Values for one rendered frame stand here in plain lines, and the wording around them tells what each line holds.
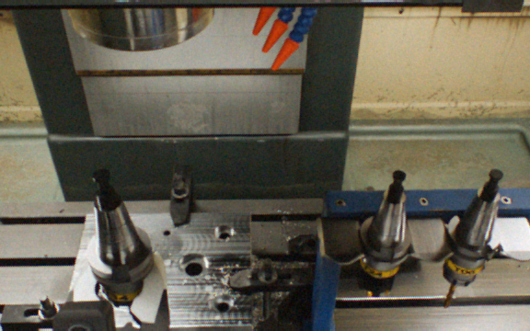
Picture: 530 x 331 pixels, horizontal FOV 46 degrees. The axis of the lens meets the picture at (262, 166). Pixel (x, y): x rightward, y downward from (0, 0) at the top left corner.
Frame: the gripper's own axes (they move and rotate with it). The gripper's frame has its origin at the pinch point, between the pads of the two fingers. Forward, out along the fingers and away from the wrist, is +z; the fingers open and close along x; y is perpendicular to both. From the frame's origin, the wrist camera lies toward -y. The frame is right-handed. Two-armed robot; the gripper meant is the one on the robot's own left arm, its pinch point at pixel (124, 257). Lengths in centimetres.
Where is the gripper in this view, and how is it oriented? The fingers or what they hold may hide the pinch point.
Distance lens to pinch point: 67.1
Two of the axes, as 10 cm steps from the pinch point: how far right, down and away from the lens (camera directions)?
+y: -0.1, 7.1, 7.0
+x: 10.0, -0.1, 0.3
